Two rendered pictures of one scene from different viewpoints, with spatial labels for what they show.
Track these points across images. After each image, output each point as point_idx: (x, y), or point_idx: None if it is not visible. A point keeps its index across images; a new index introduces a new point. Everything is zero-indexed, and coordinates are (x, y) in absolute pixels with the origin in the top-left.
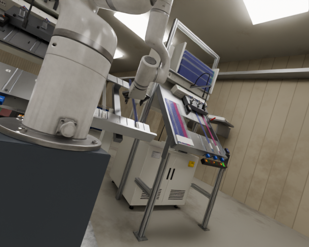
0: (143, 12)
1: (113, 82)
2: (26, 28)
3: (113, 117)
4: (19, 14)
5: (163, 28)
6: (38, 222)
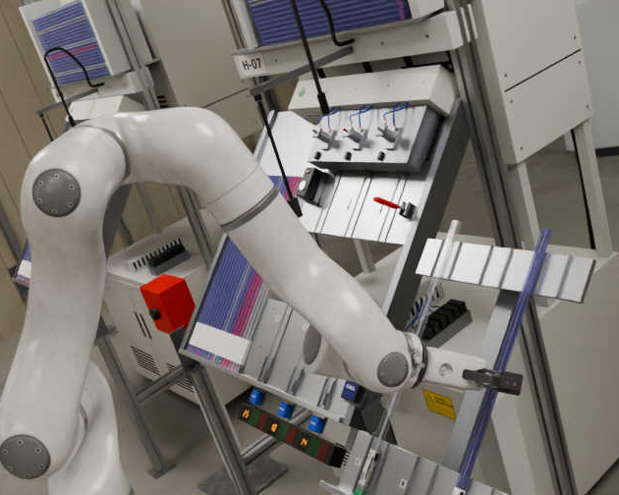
0: (57, 472)
1: (468, 283)
2: (342, 167)
3: (397, 467)
4: (323, 144)
5: (256, 259)
6: None
